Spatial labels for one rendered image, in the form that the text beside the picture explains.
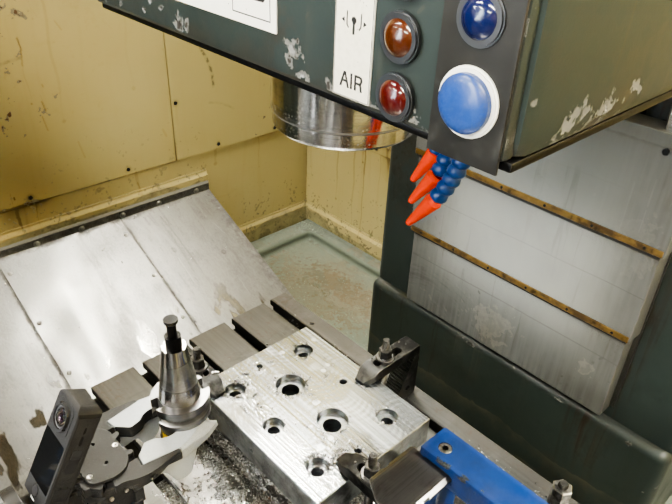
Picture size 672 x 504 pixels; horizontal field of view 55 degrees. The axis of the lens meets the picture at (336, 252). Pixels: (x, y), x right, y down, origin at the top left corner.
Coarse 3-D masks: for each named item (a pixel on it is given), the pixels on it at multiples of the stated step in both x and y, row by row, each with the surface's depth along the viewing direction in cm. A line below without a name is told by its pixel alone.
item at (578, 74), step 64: (128, 0) 54; (320, 0) 37; (384, 0) 34; (576, 0) 29; (640, 0) 33; (256, 64) 44; (320, 64) 39; (384, 64) 35; (576, 64) 32; (640, 64) 37; (512, 128) 31; (576, 128) 35
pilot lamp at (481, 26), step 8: (472, 0) 29; (480, 0) 29; (488, 0) 29; (464, 8) 30; (472, 8) 29; (480, 8) 29; (488, 8) 29; (464, 16) 30; (472, 16) 29; (480, 16) 29; (488, 16) 29; (496, 16) 29; (464, 24) 30; (472, 24) 30; (480, 24) 29; (488, 24) 29; (472, 32) 30; (480, 32) 29; (488, 32) 29; (480, 40) 30
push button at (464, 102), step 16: (448, 80) 31; (464, 80) 31; (480, 80) 31; (448, 96) 32; (464, 96) 31; (480, 96) 30; (448, 112) 32; (464, 112) 31; (480, 112) 31; (464, 128) 32; (480, 128) 31
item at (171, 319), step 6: (168, 318) 64; (174, 318) 65; (168, 324) 64; (174, 324) 64; (168, 330) 65; (174, 330) 65; (168, 336) 65; (174, 336) 65; (180, 336) 66; (168, 342) 65; (174, 342) 65; (180, 342) 66; (168, 348) 66; (174, 348) 65
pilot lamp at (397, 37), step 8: (392, 24) 33; (400, 24) 33; (384, 32) 34; (392, 32) 33; (400, 32) 33; (408, 32) 33; (384, 40) 34; (392, 40) 33; (400, 40) 33; (408, 40) 33; (392, 48) 34; (400, 48) 33; (408, 48) 33; (400, 56) 34
